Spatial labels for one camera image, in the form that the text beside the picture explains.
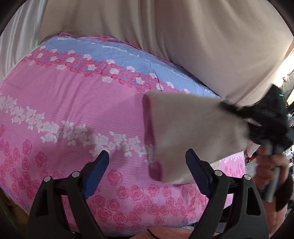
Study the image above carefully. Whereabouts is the cream sweater with black hearts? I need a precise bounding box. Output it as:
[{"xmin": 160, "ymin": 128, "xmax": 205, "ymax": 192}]
[{"xmin": 143, "ymin": 91, "xmax": 259, "ymax": 184}]

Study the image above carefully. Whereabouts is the person's right hand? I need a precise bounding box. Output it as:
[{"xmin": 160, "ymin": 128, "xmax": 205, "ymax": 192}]
[{"xmin": 253, "ymin": 146, "xmax": 289, "ymax": 188}]

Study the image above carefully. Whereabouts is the pink floral bed sheet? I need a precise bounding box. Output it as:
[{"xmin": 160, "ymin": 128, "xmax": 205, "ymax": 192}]
[{"xmin": 0, "ymin": 32, "xmax": 248, "ymax": 237}]

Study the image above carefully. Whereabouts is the beige curtain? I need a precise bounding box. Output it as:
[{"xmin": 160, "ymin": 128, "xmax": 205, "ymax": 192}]
[{"xmin": 39, "ymin": 1, "xmax": 293, "ymax": 105}]

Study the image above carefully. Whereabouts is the white satin curtain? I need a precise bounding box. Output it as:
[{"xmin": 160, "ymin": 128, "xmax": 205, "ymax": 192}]
[{"xmin": 1, "ymin": 1, "xmax": 47, "ymax": 80}]

